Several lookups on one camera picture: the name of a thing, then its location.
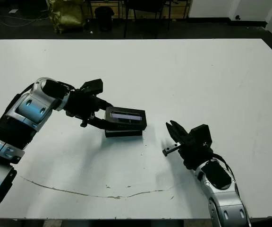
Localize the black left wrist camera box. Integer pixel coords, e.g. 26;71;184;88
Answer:
80;79;103;95

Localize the black trash bin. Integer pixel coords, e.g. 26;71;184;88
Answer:
94;6;115;33

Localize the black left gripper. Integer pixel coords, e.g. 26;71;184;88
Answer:
64;87;115;131

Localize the yellow-green bag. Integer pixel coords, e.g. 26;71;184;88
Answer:
47;0;86;34

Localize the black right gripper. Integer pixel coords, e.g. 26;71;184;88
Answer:
162;120;214;171

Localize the black box lid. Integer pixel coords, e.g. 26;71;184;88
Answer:
104;106;147;131

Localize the black mesh office chair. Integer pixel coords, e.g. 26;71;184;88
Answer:
123;0;172;38

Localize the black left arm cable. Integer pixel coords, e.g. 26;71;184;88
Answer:
13;82;39;102

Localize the black box base white inlay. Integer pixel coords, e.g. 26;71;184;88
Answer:
104;129;143;139

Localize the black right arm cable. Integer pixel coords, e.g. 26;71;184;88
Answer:
212;152;236;180

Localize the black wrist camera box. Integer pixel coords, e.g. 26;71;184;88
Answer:
189;124;213;148
80;79;103;95

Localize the thin white floor cable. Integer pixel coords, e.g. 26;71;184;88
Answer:
0;14;47;28

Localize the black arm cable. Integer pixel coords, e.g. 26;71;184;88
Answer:
212;152;236;180
13;82;39;102

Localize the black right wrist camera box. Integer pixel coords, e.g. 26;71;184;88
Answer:
189;124;213;148

